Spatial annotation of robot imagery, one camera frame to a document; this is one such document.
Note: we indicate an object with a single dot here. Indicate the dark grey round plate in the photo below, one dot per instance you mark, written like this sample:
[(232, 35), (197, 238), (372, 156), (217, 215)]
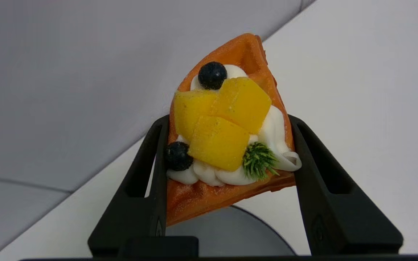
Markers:
[(230, 235)]

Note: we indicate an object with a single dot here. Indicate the triangle waffle bread with fruit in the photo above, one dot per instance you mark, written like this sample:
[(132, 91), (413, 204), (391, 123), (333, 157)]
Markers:
[(216, 145)]

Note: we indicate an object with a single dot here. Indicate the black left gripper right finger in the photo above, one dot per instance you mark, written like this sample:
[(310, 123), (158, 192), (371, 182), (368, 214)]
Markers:
[(339, 224)]

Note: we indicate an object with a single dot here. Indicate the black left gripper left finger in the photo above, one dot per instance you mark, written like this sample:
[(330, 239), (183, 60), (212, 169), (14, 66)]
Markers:
[(140, 210)]

